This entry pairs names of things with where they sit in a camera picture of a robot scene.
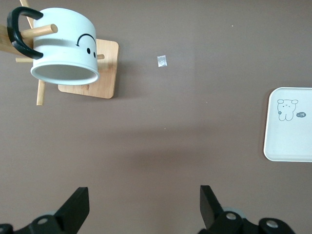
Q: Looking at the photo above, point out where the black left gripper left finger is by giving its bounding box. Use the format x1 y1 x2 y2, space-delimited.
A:
0 187 90 234

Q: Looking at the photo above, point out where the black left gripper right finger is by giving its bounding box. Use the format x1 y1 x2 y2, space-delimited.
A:
198 185 297 234

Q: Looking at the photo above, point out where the white smiley mug black handle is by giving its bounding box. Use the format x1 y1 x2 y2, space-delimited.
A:
6 6 100 86

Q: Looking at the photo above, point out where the white tray with bear print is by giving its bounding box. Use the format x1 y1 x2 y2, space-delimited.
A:
263 87 312 162

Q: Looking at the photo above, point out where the wooden mug rack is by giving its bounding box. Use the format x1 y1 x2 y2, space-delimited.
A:
0 0 120 106

